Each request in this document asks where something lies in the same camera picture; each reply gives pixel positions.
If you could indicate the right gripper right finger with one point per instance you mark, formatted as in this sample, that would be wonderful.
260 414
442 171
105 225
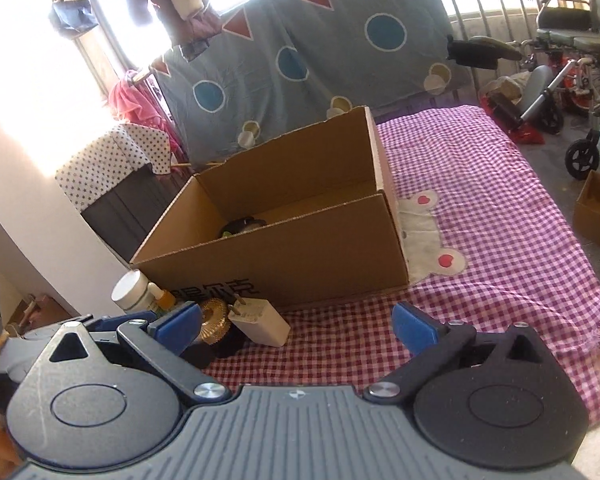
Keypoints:
433 348

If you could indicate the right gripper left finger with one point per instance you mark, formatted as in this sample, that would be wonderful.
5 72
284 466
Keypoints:
157 347

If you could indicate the gold lidded jar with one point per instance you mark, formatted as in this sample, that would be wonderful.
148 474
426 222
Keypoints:
223 338

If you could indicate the white supplement bottle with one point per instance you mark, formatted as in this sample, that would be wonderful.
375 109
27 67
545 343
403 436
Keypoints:
131 293

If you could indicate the white power adapter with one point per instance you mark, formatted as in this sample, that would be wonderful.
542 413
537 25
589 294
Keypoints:
259 321

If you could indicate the black tape roll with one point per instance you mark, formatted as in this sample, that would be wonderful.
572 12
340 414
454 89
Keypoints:
240 226

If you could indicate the pink checkered tablecloth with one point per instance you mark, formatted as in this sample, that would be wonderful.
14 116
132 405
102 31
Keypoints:
524 264

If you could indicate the brown cardboard box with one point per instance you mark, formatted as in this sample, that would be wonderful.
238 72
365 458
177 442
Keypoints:
332 229

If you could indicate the polka dot cloth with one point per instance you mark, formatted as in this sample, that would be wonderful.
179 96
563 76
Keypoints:
107 161

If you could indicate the blue patterned sheet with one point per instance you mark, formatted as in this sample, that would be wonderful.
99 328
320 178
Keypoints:
279 65

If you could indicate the wheelchair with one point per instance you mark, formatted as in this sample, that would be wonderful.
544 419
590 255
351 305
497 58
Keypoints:
563 65

